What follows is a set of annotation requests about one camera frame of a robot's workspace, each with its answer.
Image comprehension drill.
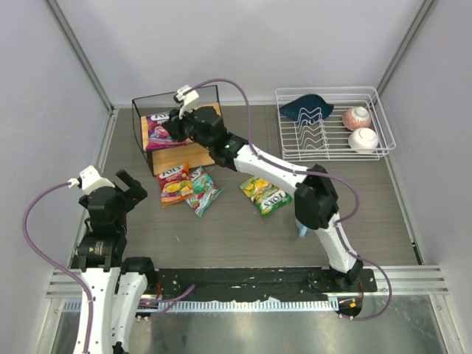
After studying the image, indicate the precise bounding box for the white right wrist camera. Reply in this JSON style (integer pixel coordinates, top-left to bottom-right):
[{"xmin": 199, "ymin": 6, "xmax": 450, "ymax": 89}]
[{"xmin": 173, "ymin": 85, "xmax": 199, "ymax": 119}]

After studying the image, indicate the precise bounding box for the purple Fox's berries candy bag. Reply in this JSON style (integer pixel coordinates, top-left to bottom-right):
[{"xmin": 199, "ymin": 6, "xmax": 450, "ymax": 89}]
[{"xmin": 145, "ymin": 112, "xmax": 187, "ymax": 151}]

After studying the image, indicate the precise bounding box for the green Fox's spring tea bag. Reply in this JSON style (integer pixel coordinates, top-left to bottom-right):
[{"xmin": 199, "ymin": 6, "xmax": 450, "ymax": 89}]
[{"xmin": 239, "ymin": 176, "xmax": 292, "ymax": 217}]

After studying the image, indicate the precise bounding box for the pink patterned bowl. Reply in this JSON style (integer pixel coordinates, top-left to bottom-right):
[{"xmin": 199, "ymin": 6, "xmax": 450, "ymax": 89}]
[{"xmin": 342, "ymin": 106, "xmax": 372, "ymax": 131}]

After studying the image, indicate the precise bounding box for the white wire dish rack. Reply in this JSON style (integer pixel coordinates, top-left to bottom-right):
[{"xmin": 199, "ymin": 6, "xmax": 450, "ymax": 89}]
[{"xmin": 275, "ymin": 86, "xmax": 396, "ymax": 162}]

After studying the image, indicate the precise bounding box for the teal Fox's blossom candy bag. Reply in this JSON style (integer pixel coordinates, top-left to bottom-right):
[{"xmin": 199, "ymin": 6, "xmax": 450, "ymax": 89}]
[{"xmin": 186, "ymin": 167, "xmax": 224, "ymax": 218}]

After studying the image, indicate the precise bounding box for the white bowl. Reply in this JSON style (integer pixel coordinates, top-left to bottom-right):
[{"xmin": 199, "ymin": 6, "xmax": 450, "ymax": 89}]
[{"xmin": 348, "ymin": 128, "xmax": 379, "ymax": 154}]

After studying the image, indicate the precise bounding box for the dark blue plate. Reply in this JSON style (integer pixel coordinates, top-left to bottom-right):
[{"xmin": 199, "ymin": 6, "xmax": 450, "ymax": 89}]
[{"xmin": 279, "ymin": 94, "xmax": 334, "ymax": 125}]

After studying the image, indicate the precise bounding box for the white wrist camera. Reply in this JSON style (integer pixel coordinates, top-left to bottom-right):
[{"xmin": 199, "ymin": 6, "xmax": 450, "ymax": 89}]
[
  {"xmin": 173, "ymin": 85, "xmax": 199, "ymax": 119},
  {"xmin": 67, "ymin": 165, "xmax": 115, "ymax": 195}
]

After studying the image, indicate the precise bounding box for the light blue mug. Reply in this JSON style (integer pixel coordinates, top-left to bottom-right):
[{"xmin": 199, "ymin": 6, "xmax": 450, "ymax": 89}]
[{"xmin": 295, "ymin": 219, "xmax": 308, "ymax": 238}]

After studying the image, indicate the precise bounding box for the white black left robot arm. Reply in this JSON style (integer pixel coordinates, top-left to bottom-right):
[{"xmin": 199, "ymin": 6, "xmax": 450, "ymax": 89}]
[{"xmin": 73, "ymin": 165, "xmax": 157, "ymax": 353}]

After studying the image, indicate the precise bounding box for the orange Fox's fruits candy bag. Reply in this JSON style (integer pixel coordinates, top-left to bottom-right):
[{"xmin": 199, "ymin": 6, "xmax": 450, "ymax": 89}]
[{"xmin": 157, "ymin": 163, "xmax": 194, "ymax": 208}]

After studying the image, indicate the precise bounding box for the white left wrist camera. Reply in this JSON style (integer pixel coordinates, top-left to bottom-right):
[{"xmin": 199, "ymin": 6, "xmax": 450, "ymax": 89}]
[{"xmin": 67, "ymin": 165, "xmax": 115, "ymax": 195}]

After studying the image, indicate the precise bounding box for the black wire wooden shelf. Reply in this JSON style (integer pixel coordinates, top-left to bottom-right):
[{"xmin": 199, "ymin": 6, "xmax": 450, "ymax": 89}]
[{"xmin": 131, "ymin": 92, "xmax": 214, "ymax": 176}]

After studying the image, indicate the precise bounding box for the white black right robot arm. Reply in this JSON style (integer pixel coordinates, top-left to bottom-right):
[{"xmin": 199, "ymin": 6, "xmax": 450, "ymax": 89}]
[{"xmin": 163, "ymin": 106, "xmax": 364, "ymax": 285}]

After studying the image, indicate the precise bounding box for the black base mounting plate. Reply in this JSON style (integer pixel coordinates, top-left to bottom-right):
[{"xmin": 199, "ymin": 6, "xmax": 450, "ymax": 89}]
[{"xmin": 146, "ymin": 267, "xmax": 378, "ymax": 302}]

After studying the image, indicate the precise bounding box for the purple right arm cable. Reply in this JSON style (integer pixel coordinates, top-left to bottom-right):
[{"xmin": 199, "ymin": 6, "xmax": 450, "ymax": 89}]
[{"xmin": 190, "ymin": 77, "xmax": 392, "ymax": 321}]

